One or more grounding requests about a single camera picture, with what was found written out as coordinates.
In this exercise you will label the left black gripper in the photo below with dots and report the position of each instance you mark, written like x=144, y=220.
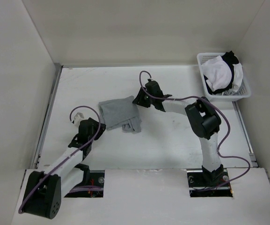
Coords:
x=96, y=125

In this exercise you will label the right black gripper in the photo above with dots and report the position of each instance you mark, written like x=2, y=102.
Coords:
x=139, y=99

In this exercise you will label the grey tank top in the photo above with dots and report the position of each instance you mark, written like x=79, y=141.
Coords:
x=120, y=113

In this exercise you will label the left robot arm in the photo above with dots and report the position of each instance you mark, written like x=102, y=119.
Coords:
x=46, y=189

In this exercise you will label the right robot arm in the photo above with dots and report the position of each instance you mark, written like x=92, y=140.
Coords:
x=203, y=119

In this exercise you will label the white tank top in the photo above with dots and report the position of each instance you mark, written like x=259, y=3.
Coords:
x=217, y=73

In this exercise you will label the black tank top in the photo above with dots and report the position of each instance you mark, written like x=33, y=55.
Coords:
x=229, y=58

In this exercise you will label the white plastic basket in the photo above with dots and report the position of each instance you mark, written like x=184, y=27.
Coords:
x=243, y=92

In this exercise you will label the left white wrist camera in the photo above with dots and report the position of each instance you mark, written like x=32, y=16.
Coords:
x=78, y=118

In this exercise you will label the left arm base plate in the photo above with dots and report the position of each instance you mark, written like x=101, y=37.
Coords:
x=91, y=187

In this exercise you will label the metal table edge rail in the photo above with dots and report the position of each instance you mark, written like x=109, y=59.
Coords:
x=39, y=146

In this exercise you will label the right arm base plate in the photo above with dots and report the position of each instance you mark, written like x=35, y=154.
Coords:
x=198, y=186

